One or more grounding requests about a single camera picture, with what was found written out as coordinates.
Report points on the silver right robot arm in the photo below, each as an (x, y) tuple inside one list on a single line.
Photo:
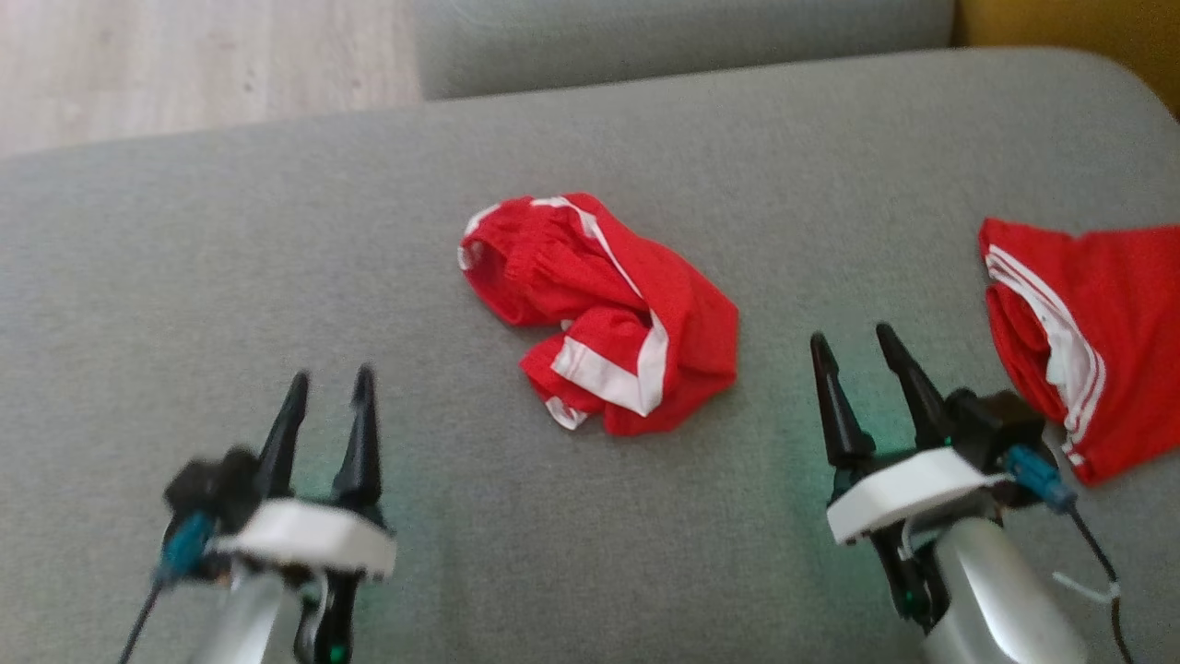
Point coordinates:
[(1005, 599)]

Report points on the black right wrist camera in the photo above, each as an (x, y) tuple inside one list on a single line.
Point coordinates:
[(996, 429)]

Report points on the grey sofa back cushion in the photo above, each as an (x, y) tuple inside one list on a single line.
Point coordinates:
[(682, 37)]

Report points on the red shorts with white band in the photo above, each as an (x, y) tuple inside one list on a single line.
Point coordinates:
[(608, 314)]

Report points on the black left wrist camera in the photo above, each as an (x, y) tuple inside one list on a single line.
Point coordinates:
[(212, 489)]

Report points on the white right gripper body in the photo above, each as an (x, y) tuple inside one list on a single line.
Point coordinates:
[(913, 489)]

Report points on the red shirt with thin stripes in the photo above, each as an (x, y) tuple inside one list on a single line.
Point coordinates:
[(1097, 332)]

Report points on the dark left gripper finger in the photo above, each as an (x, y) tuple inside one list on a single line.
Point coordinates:
[(359, 443), (281, 443)]

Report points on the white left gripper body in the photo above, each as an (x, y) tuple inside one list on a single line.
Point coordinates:
[(304, 539)]

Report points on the grey sofa seat cushion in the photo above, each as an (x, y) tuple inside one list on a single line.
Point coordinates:
[(590, 516)]

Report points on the yellow panel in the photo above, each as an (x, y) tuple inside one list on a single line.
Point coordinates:
[(1069, 37)]

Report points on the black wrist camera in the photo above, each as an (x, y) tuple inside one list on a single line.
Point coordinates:
[(212, 489), (996, 429)]

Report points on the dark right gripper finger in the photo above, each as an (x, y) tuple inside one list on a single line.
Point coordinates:
[(839, 406), (913, 387)]

